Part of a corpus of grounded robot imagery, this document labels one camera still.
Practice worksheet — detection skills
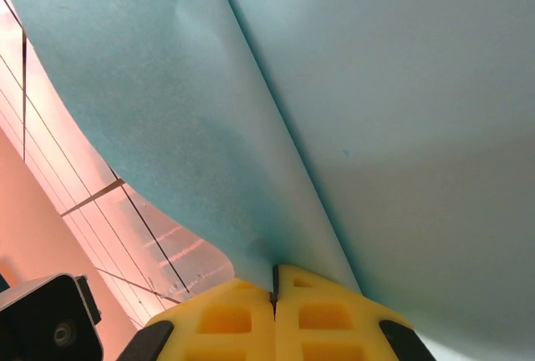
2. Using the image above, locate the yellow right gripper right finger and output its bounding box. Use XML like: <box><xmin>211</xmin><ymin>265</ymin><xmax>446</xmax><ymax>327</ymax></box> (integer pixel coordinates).
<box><xmin>273</xmin><ymin>263</ymin><xmax>432</xmax><ymax>361</ymax></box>

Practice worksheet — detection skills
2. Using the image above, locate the light blue paper sheet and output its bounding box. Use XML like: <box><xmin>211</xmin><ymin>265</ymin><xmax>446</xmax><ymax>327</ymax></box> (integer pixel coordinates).
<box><xmin>0</xmin><ymin>0</ymin><xmax>535</xmax><ymax>361</ymax></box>

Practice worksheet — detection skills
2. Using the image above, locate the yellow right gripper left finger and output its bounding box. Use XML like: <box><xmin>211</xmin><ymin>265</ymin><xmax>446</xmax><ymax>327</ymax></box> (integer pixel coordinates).
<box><xmin>120</xmin><ymin>276</ymin><xmax>276</xmax><ymax>361</ymax></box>

